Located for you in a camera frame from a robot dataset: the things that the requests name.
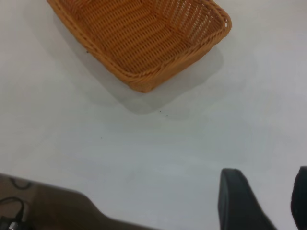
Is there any thin black cable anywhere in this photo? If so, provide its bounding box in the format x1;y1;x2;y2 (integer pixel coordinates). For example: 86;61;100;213
0;196;26;225

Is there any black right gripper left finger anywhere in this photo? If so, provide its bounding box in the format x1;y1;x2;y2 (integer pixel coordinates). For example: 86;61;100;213
217;168;278;230

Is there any dark looped cable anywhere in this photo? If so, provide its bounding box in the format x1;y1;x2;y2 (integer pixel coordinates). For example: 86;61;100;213
9;178;33;190

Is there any orange wicker basket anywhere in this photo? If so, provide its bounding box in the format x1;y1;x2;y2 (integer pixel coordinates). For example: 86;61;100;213
47;0;233;93

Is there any metal cable plug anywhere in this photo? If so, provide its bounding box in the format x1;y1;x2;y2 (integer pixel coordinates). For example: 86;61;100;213
0;215;21;230

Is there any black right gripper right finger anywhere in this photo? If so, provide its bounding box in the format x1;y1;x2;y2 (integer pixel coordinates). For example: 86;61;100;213
50;165;307;230

